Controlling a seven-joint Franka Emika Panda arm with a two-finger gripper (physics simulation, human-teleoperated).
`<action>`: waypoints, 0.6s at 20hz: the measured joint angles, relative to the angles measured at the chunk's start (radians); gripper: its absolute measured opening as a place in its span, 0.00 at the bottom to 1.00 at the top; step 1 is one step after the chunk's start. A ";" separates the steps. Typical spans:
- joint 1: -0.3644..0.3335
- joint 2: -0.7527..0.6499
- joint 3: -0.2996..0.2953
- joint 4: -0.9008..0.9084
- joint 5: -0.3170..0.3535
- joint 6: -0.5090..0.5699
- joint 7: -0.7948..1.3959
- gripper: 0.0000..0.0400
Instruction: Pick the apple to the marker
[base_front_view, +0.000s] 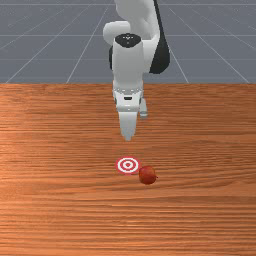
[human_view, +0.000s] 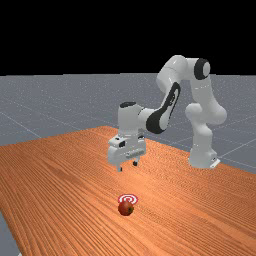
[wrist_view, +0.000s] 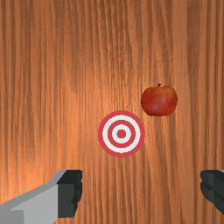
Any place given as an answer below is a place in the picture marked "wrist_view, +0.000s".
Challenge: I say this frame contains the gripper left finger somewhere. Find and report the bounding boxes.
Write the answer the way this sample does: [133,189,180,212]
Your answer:
[0,169,83,224]

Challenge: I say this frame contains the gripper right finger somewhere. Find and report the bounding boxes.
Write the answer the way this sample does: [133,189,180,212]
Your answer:
[199,169,224,216]

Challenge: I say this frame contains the red apple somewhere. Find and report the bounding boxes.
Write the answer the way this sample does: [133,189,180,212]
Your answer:
[140,83,179,117]

